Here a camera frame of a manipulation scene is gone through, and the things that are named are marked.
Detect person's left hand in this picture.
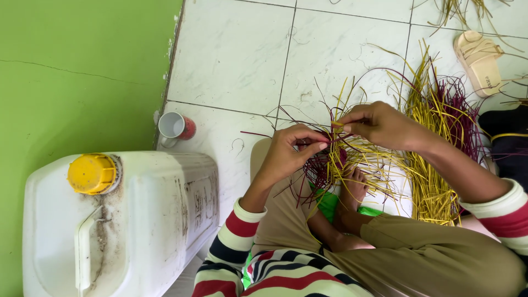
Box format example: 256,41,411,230
256,124,331,189

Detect person's right hand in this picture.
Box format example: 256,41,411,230
332,101,422,153

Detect yellow and maroon woven strands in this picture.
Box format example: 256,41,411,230
241,68,410,209

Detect pile of yellow maroon strands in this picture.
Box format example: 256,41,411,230
369,38,493,227

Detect person's bare foot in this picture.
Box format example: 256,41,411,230
333,167,370,232

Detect person's striped sweater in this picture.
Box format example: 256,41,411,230
191,177,528,297

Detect white and red mug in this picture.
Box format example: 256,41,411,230
158,111,197,149

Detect beige sandal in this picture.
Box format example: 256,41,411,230
453,31,505,98

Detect black cloth with yellow stripe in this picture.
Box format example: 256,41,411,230
478,105,528,193

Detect person's khaki trousers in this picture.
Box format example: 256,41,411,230
249,138,528,297

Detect loose bunch of yellow strands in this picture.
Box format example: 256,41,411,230
412,0,528,53

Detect white plastic jerrycan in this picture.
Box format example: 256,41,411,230
22,151,220,297

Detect yellow jerrycan cap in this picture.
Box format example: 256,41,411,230
67,153,117,196

